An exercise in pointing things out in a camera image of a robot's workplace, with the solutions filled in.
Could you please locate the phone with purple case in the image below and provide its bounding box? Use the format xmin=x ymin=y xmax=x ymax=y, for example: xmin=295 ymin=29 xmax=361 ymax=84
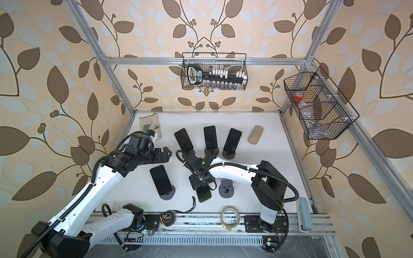
xmin=196 ymin=186 xmax=212 ymax=203

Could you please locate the phone with green case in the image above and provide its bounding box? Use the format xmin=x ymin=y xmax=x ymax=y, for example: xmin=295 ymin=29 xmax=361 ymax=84
xmin=149 ymin=165 xmax=173 ymax=196

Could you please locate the grey phone stand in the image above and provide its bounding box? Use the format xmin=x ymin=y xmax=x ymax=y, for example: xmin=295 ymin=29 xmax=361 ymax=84
xmin=159 ymin=186 xmax=175 ymax=201

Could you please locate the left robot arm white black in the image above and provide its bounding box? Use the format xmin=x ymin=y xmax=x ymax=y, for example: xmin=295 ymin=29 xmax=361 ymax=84
xmin=20 ymin=130 xmax=172 ymax=258

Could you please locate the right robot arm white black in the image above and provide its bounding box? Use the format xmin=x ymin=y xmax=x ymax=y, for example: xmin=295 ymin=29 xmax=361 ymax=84
xmin=175 ymin=150 xmax=300 ymax=225

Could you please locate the dark grey back stand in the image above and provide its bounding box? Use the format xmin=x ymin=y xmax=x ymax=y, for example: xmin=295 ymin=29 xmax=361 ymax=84
xmin=182 ymin=149 xmax=195 ymax=160

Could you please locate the back left black phone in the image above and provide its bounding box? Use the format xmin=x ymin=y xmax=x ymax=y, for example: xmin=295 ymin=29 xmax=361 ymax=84
xmin=174 ymin=128 xmax=194 ymax=153

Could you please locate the black phone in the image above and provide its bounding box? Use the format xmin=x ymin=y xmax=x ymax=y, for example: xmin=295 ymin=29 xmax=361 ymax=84
xmin=223 ymin=128 xmax=242 ymax=154
xmin=174 ymin=128 xmax=194 ymax=153
xmin=203 ymin=126 xmax=218 ymax=151

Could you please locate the lilac back right stand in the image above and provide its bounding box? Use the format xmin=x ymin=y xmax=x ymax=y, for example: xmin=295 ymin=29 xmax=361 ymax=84
xmin=222 ymin=150 xmax=236 ymax=160

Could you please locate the back right black phone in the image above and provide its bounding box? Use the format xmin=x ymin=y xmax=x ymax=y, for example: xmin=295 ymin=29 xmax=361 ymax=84
xmin=223 ymin=128 xmax=242 ymax=154

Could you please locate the back middle black phone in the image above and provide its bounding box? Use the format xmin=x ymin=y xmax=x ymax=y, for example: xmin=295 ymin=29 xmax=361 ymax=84
xmin=203 ymin=126 xmax=218 ymax=151

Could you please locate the beige work glove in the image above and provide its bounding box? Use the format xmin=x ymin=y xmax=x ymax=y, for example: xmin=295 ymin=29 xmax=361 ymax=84
xmin=139 ymin=113 xmax=162 ymax=139

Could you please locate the clear tape roll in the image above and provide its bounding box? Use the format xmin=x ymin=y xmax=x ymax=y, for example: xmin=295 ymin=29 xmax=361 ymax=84
xmin=220 ymin=206 xmax=240 ymax=231

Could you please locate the black yellow tape measure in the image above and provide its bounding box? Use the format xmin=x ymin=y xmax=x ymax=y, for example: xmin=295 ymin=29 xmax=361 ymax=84
xmin=159 ymin=210 xmax=175 ymax=227

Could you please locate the beige oval sponge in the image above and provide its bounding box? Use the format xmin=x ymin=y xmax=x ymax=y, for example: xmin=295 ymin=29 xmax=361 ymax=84
xmin=247 ymin=125 xmax=264 ymax=145

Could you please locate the black tool in basket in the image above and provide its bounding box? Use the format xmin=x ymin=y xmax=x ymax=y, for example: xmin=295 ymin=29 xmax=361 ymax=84
xmin=186 ymin=64 xmax=248 ymax=86

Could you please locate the black strap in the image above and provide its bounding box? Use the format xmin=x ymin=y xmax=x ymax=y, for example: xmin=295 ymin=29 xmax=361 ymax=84
xmin=172 ymin=196 xmax=196 ymax=214

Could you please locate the aluminium front rail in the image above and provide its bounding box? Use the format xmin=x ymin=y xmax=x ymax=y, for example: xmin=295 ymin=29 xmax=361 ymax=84
xmin=77 ymin=212 xmax=336 ymax=236

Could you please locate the back wire basket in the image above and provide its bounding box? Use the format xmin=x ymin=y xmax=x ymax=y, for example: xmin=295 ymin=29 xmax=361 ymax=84
xmin=181 ymin=51 xmax=248 ymax=91

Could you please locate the wire basket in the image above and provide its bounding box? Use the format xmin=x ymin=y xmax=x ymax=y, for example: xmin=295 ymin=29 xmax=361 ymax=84
xmin=284 ymin=67 xmax=360 ymax=140
xmin=181 ymin=51 xmax=248 ymax=91

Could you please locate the grey blue device on rail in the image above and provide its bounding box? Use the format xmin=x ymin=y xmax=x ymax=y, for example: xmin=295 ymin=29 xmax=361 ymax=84
xmin=296 ymin=197 xmax=313 ymax=233

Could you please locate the right wire basket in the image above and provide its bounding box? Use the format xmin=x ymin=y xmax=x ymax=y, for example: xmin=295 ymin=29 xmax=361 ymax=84
xmin=284 ymin=67 xmax=360 ymax=140

